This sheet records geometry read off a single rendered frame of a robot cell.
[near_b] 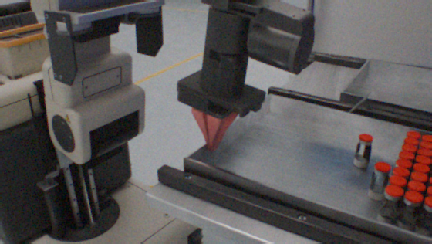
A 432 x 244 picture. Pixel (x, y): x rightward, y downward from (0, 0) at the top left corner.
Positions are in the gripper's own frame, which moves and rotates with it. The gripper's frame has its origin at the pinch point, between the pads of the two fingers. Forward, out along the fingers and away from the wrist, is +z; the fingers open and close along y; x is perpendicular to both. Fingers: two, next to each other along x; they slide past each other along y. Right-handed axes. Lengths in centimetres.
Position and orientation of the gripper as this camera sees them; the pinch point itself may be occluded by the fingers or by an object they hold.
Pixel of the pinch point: (214, 144)
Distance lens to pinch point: 56.5
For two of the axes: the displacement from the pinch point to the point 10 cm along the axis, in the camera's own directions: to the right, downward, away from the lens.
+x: 5.3, -3.8, 7.6
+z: -1.2, 8.5, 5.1
